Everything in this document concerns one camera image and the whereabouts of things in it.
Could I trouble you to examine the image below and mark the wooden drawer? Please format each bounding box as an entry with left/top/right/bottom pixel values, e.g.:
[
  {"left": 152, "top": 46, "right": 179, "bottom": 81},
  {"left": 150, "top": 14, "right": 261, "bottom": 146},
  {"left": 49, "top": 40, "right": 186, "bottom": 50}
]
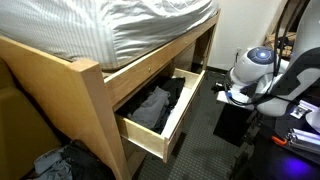
[{"left": 115, "top": 68, "right": 205, "bottom": 163}]

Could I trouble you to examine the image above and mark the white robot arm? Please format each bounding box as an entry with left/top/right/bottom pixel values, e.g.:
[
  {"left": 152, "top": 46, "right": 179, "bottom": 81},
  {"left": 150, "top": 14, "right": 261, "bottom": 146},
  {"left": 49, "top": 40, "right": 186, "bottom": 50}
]
[{"left": 218, "top": 0, "right": 320, "bottom": 117}]

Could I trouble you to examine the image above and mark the black clothing in drawer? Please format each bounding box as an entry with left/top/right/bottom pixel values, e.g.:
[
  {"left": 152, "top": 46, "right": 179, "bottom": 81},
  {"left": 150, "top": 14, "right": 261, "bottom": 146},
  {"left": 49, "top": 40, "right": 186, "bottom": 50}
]
[{"left": 152, "top": 77, "right": 185, "bottom": 133}]

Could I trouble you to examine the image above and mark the grey folded garment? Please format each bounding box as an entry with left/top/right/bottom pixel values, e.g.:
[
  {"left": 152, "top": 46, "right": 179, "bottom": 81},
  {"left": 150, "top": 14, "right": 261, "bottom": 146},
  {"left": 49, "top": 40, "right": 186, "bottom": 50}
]
[{"left": 129, "top": 87, "right": 170, "bottom": 129}]

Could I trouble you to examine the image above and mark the white bed mattress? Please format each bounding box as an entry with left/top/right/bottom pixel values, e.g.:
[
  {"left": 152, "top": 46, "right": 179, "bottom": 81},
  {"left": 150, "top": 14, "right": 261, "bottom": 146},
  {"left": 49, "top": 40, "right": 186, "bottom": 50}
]
[{"left": 0, "top": 0, "right": 219, "bottom": 70}]

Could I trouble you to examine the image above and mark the clothes pile on floor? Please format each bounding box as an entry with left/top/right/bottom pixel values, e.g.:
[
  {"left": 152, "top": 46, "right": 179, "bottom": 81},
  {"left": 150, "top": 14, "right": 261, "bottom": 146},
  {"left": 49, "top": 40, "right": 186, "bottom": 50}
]
[{"left": 33, "top": 142, "right": 115, "bottom": 180}]

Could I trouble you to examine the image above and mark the wooden bed frame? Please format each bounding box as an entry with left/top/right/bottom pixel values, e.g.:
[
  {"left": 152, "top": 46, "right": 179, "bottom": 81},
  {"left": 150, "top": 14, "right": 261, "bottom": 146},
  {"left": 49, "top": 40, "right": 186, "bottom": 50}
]
[{"left": 0, "top": 15, "right": 219, "bottom": 180}]

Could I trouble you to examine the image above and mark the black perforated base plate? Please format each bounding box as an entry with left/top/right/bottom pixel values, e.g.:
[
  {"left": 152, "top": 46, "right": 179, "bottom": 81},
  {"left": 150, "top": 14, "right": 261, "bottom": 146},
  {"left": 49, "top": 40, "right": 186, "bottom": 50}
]
[{"left": 229, "top": 116, "right": 320, "bottom": 180}]

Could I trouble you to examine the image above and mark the aluminium extrusion rail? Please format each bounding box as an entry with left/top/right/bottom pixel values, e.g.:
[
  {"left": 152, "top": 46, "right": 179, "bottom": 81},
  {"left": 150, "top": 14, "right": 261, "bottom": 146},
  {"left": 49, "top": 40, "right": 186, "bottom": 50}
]
[{"left": 287, "top": 129, "right": 320, "bottom": 154}]

